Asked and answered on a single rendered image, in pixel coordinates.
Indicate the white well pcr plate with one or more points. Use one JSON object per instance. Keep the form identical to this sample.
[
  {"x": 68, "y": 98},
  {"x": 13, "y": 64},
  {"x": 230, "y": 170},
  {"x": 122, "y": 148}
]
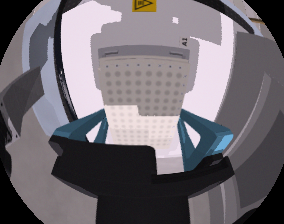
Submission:
[{"x": 143, "y": 97}]

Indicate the white real-time pcr cycler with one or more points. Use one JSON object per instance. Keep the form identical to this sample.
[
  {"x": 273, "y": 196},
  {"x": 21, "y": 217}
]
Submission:
[{"x": 236, "y": 79}]

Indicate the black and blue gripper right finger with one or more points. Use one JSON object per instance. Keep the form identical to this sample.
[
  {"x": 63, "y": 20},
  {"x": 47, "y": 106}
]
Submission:
[{"x": 214, "y": 138}]

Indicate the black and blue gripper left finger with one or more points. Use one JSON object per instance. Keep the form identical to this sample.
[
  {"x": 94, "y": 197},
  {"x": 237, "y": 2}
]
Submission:
[{"x": 78, "y": 129}]

